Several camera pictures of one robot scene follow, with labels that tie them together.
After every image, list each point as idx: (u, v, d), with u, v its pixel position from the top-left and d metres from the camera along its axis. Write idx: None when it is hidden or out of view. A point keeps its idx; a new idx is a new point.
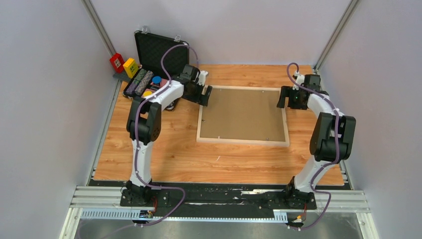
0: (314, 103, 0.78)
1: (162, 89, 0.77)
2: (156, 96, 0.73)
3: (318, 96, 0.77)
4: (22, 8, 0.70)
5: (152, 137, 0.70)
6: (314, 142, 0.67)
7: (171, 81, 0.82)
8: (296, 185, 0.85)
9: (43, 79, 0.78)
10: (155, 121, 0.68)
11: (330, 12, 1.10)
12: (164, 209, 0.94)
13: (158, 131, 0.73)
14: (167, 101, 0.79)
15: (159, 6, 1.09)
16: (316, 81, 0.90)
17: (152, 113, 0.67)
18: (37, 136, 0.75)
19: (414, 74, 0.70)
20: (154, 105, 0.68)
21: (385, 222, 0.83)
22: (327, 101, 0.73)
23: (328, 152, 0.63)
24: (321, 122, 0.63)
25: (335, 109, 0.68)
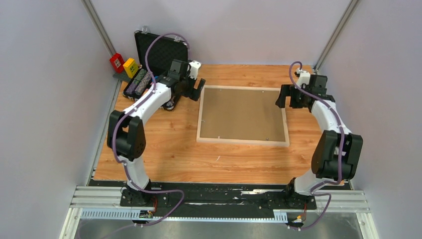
0: (319, 111, 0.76)
1: (145, 97, 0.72)
2: (137, 107, 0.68)
3: (323, 104, 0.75)
4: (22, 8, 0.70)
5: (134, 154, 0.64)
6: (316, 159, 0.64)
7: (155, 85, 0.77)
8: (296, 189, 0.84)
9: (43, 79, 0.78)
10: (136, 137, 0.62)
11: (329, 12, 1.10)
12: (164, 209, 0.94)
13: (143, 146, 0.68)
14: (152, 109, 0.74)
15: (159, 6, 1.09)
16: (323, 83, 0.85)
17: (132, 130, 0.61)
18: (37, 136, 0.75)
19: (413, 74, 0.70)
20: (134, 119, 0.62)
21: (385, 222, 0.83)
22: (333, 113, 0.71)
23: (331, 172, 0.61)
24: (325, 142, 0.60)
25: (340, 126, 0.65)
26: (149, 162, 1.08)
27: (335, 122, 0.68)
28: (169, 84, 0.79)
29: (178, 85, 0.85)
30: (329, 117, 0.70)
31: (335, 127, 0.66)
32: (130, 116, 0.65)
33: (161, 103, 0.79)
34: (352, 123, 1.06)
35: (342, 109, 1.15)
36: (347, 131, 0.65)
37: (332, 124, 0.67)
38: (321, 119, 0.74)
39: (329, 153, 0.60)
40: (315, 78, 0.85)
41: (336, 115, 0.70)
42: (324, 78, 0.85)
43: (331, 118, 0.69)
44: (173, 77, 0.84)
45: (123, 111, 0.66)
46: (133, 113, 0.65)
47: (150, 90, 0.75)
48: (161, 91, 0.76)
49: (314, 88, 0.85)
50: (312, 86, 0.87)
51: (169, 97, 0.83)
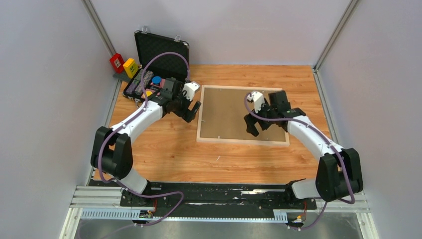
0: (298, 131, 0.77)
1: (135, 114, 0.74)
2: (125, 124, 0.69)
3: (300, 122, 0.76)
4: (22, 8, 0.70)
5: (120, 173, 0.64)
6: (322, 185, 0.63)
7: (147, 103, 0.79)
8: (297, 195, 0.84)
9: (43, 80, 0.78)
10: (122, 157, 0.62)
11: (330, 12, 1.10)
12: (164, 209, 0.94)
13: (129, 166, 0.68)
14: (143, 126, 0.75)
15: (159, 6, 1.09)
16: (284, 98, 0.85)
17: (119, 148, 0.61)
18: (37, 136, 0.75)
19: (413, 74, 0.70)
20: (121, 137, 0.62)
21: (385, 222, 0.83)
22: (313, 130, 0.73)
23: (342, 193, 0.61)
24: (327, 169, 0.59)
25: (331, 145, 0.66)
26: (149, 162, 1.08)
27: (323, 141, 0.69)
28: (160, 103, 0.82)
29: (170, 104, 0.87)
30: (314, 137, 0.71)
31: (327, 147, 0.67)
32: (118, 133, 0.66)
33: (153, 120, 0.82)
34: (352, 123, 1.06)
35: (342, 109, 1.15)
36: (339, 147, 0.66)
37: (322, 144, 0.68)
38: (305, 138, 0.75)
39: (337, 178, 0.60)
40: (275, 96, 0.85)
41: (319, 133, 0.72)
42: (282, 94, 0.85)
43: (316, 137, 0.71)
44: (165, 97, 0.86)
45: (111, 128, 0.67)
46: (120, 130, 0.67)
47: (141, 108, 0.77)
48: (152, 109, 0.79)
49: (278, 107, 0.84)
50: (275, 104, 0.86)
51: (160, 116, 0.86)
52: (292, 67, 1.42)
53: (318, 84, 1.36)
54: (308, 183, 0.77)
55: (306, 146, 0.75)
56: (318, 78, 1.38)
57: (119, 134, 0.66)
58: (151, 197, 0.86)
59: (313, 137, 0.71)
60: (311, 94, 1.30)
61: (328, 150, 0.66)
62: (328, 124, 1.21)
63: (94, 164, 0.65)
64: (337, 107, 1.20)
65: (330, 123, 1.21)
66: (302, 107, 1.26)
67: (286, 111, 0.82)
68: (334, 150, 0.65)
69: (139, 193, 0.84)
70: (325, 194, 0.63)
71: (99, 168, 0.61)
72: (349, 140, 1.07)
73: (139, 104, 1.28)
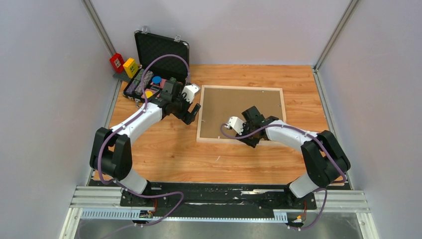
0: (276, 134, 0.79)
1: (135, 115, 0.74)
2: (125, 125, 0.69)
3: (275, 126, 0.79)
4: (21, 8, 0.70)
5: (119, 174, 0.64)
6: (312, 172, 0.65)
7: (147, 105, 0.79)
8: (297, 195, 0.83)
9: (42, 80, 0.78)
10: (122, 159, 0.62)
11: (330, 12, 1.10)
12: (164, 209, 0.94)
13: (128, 167, 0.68)
14: (143, 127, 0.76)
15: (159, 7, 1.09)
16: (257, 112, 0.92)
17: (119, 148, 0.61)
18: (36, 136, 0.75)
19: (413, 73, 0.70)
20: (121, 138, 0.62)
21: (385, 223, 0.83)
22: (290, 127, 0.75)
23: (333, 175, 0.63)
24: (311, 155, 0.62)
25: (306, 133, 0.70)
26: (149, 162, 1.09)
27: (299, 133, 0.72)
28: (160, 104, 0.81)
29: (169, 106, 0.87)
30: (290, 133, 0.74)
31: (303, 137, 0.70)
32: (118, 134, 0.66)
33: (152, 122, 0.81)
34: (352, 123, 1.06)
35: (342, 109, 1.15)
36: (314, 133, 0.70)
37: (299, 136, 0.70)
38: (285, 138, 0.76)
39: (323, 160, 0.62)
40: (248, 113, 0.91)
41: (292, 127, 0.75)
42: (254, 108, 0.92)
43: (292, 132, 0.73)
44: (165, 99, 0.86)
45: (111, 129, 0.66)
46: (121, 130, 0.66)
47: (141, 109, 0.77)
48: (152, 111, 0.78)
49: (253, 120, 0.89)
50: (251, 120, 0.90)
51: (159, 118, 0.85)
52: (292, 67, 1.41)
53: (318, 84, 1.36)
54: (303, 178, 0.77)
55: (290, 144, 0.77)
56: (318, 78, 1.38)
57: (119, 135, 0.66)
58: (151, 197, 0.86)
59: (289, 133, 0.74)
60: (312, 95, 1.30)
61: (306, 139, 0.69)
62: (328, 124, 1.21)
63: (93, 165, 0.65)
64: (337, 107, 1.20)
65: (330, 123, 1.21)
66: (303, 107, 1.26)
67: (261, 121, 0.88)
68: (311, 137, 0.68)
69: (139, 193, 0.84)
70: (318, 180, 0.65)
71: (99, 169, 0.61)
72: (349, 140, 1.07)
73: (139, 104, 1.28)
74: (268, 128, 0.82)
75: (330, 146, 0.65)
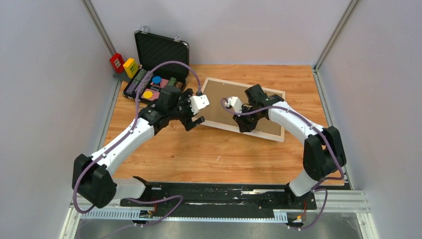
0: (279, 117, 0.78)
1: (119, 139, 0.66)
2: (106, 153, 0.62)
3: (279, 108, 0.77)
4: (22, 8, 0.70)
5: (100, 205, 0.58)
6: (309, 166, 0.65)
7: (135, 122, 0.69)
8: (296, 193, 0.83)
9: (42, 80, 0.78)
10: (100, 191, 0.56)
11: (330, 12, 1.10)
12: (164, 209, 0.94)
13: (112, 195, 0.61)
14: (130, 150, 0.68)
15: (159, 6, 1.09)
16: (260, 91, 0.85)
17: (96, 181, 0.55)
18: (36, 136, 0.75)
19: (413, 72, 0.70)
20: (99, 170, 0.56)
21: (385, 223, 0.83)
22: (295, 114, 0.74)
23: (330, 170, 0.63)
24: (313, 149, 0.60)
25: (312, 126, 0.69)
26: (149, 162, 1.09)
27: (304, 123, 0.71)
28: (152, 120, 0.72)
29: (163, 120, 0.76)
30: (295, 121, 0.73)
31: (309, 130, 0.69)
32: (97, 164, 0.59)
33: (143, 141, 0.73)
34: (352, 123, 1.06)
35: (342, 109, 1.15)
36: (320, 127, 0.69)
37: (304, 127, 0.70)
38: (287, 124, 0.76)
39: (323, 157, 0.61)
40: (251, 91, 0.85)
41: (297, 114, 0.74)
42: (258, 86, 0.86)
43: (297, 120, 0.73)
44: (159, 112, 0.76)
45: (90, 157, 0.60)
46: (100, 160, 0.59)
47: (128, 129, 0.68)
48: (141, 130, 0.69)
49: (256, 98, 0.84)
50: (253, 98, 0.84)
51: (152, 134, 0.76)
52: (292, 67, 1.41)
53: (318, 84, 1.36)
54: (300, 175, 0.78)
55: (289, 130, 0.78)
56: (318, 78, 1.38)
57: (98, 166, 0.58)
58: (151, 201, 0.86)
59: (293, 121, 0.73)
60: (312, 95, 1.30)
61: (311, 132, 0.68)
62: (328, 124, 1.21)
63: None
64: (337, 107, 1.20)
65: (330, 123, 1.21)
66: (303, 107, 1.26)
67: (265, 99, 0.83)
68: (316, 131, 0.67)
69: (136, 198, 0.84)
70: (313, 173, 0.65)
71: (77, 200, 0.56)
72: (349, 139, 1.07)
73: (139, 104, 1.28)
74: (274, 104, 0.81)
75: (332, 142, 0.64)
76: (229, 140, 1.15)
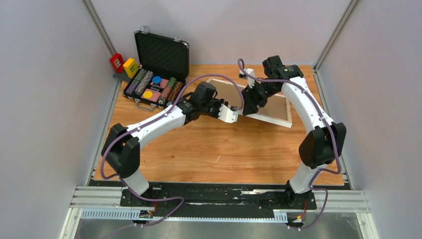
0: (291, 93, 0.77)
1: (154, 118, 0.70)
2: (141, 128, 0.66)
3: (295, 86, 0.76)
4: (22, 9, 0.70)
5: (122, 172, 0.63)
6: (305, 152, 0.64)
7: (170, 108, 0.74)
8: (294, 189, 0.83)
9: (42, 81, 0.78)
10: (128, 160, 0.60)
11: (330, 12, 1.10)
12: (164, 209, 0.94)
13: (134, 168, 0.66)
14: (159, 131, 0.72)
15: (159, 6, 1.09)
16: (278, 61, 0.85)
17: (126, 151, 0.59)
18: (36, 137, 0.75)
19: (413, 73, 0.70)
20: (131, 141, 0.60)
21: (385, 223, 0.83)
22: (309, 97, 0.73)
23: (325, 160, 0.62)
24: (315, 142, 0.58)
25: (324, 118, 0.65)
26: (149, 162, 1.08)
27: (315, 111, 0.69)
28: (186, 111, 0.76)
29: (195, 113, 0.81)
30: (308, 106, 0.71)
31: (318, 120, 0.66)
32: (131, 135, 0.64)
33: (172, 127, 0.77)
34: (351, 122, 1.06)
35: (342, 109, 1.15)
36: (330, 121, 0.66)
37: (314, 116, 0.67)
38: (297, 103, 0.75)
39: (321, 148, 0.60)
40: (269, 61, 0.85)
41: (312, 99, 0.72)
42: (276, 57, 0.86)
43: (311, 105, 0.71)
44: (193, 104, 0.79)
45: (126, 128, 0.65)
46: (134, 133, 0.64)
47: (163, 112, 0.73)
48: (174, 116, 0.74)
49: (272, 68, 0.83)
50: (270, 68, 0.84)
51: (181, 123, 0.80)
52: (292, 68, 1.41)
53: (318, 84, 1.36)
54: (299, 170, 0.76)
55: (296, 110, 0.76)
56: (318, 78, 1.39)
57: (131, 137, 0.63)
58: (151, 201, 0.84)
59: (306, 105, 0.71)
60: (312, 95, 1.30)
61: (320, 122, 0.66)
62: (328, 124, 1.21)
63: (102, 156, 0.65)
64: (337, 107, 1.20)
65: None
66: None
67: (283, 69, 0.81)
68: (325, 123, 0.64)
69: (139, 195, 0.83)
70: (307, 160, 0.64)
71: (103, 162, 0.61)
72: (349, 139, 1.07)
73: (139, 104, 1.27)
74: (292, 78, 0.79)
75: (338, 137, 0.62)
76: (229, 140, 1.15)
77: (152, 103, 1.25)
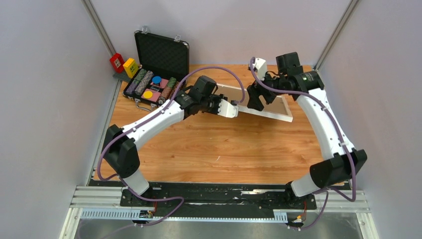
0: (308, 108, 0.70)
1: (150, 116, 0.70)
2: (136, 128, 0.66)
3: (314, 101, 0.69)
4: (22, 9, 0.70)
5: (122, 173, 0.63)
6: (318, 174, 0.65)
7: (166, 105, 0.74)
8: (297, 194, 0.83)
9: (42, 81, 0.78)
10: (125, 161, 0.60)
11: (330, 12, 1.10)
12: (164, 209, 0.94)
13: (134, 167, 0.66)
14: (157, 129, 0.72)
15: (159, 6, 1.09)
16: (294, 62, 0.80)
17: (123, 152, 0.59)
18: (36, 137, 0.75)
19: (414, 73, 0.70)
20: (127, 142, 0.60)
21: (385, 223, 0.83)
22: (329, 116, 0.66)
23: (337, 181, 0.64)
24: (330, 172, 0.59)
25: (344, 144, 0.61)
26: (149, 162, 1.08)
27: (335, 135, 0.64)
28: (184, 105, 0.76)
29: (195, 106, 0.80)
30: (328, 127, 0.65)
31: (338, 145, 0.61)
32: (127, 136, 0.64)
33: (171, 123, 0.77)
34: (351, 122, 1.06)
35: (342, 109, 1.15)
36: (350, 147, 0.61)
37: (333, 140, 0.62)
38: (314, 120, 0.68)
39: (337, 174, 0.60)
40: (285, 59, 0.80)
41: (333, 118, 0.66)
42: (293, 56, 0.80)
43: (331, 125, 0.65)
44: (193, 97, 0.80)
45: (122, 128, 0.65)
46: (130, 134, 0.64)
47: (159, 109, 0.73)
48: (171, 113, 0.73)
49: (288, 69, 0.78)
50: (285, 67, 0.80)
51: (181, 118, 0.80)
52: None
53: None
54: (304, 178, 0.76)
55: (311, 126, 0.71)
56: None
57: (127, 138, 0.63)
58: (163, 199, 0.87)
59: (325, 126, 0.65)
60: None
61: (339, 149, 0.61)
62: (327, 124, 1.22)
63: None
64: (337, 107, 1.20)
65: None
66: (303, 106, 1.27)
67: (302, 77, 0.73)
68: (345, 150, 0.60)
69: (139, 195, 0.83)
70: (319, 180, 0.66)
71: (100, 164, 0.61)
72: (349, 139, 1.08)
73: (139, 104, 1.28)
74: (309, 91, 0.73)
75: (357, 163, 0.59)
76: (229, 140, 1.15)
77: (152, 103, 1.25)
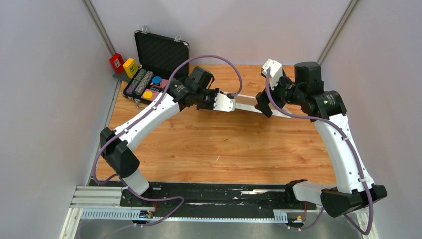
0: (327, 136, 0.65)
1: (142, 114, 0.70)
2: (128, 129, 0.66)
3: (335, 129, 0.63)
4: (22, 9, 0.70)
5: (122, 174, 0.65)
6: (331, 202, 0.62)
7: (158, 101, 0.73)
8: (297, 197, 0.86)
9: (42, 81, 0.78)
10: (122, 164, 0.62)
11: (330, 12, 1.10)
12: (164, 209, 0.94)
13: (133, 168, 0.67)
14: (152, 126, 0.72)
15: (159, 7, 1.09)
16: (317, 77, 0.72)
17: (118, 155, 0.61)
18: (36, 136, 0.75)
19: (414, 73, 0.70)
20: (121, 145, 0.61)
21: (385, 222, 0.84)
22: (350, 147, 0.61)
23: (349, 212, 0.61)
24: (347, 207, 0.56)
25: (364, 180, 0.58)
26: (149, 162, 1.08)
27: (355, 169, 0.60)
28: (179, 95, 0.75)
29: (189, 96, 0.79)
30: (348, 159, 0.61)
31: (357, 181, 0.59)
32: (120, 139, 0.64)
33: (166, 117, 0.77)
34: (351, 122, 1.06)
35: None
36: (369, 183, 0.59)
37: (353, 174, 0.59)
38: (333, 148, 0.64)
39: (352, 208, 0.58)
40: (306, 72, 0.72)
41: (354, 150, 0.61)
42: (317, 68, 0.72)
43: (351, 158, 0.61)
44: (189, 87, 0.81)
45: (114, 131, 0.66)
46: (122, 136, 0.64)
47: (151, 106, 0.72)
48: (164, 108, 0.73)
49: (309, 85, 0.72)
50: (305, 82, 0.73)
51: (178, 110, 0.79)
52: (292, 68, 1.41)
53: None
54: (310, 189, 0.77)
55: (328, 152, 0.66)
56: None
57: (121, 141, 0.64)
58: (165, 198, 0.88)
59: (346, 159, 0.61)
60: None
61: (358, 184, 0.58)
62: None
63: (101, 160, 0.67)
64: None
65: None
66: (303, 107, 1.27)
67: (323, 99, 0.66)
68: (364, 187, 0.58)
69: (139, 195, 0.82)
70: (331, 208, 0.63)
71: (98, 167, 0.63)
72: None
73: (139, 104, 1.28)
74: (330, 115, 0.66)
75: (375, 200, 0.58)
76: (229, 140, 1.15)
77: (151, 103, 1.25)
